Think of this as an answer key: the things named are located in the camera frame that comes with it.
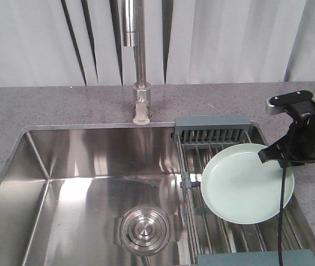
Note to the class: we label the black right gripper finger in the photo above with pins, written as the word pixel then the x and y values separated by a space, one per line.
pixel 274 152

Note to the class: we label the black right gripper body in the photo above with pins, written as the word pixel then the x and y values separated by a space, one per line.
pixel 298 145

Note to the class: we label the light green round plate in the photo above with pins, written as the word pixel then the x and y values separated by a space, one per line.
pixel 237 187

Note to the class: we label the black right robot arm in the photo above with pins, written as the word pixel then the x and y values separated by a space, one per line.
pixel 298 145

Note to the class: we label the grey dish drying rack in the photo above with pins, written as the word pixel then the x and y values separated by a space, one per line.
pixel 213 240

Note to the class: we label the stainless steel sink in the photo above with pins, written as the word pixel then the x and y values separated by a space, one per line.
pixel 63 186

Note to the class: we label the steel sink drain strainer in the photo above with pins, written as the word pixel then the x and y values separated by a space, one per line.
pixel 146 230

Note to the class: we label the white pleated curtain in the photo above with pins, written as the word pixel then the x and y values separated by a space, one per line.
pixel 57 43

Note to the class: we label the stainless steel faucet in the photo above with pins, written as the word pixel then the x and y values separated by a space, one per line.
pixel 133 30

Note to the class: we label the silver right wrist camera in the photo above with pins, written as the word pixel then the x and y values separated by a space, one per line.
pixel 276 104

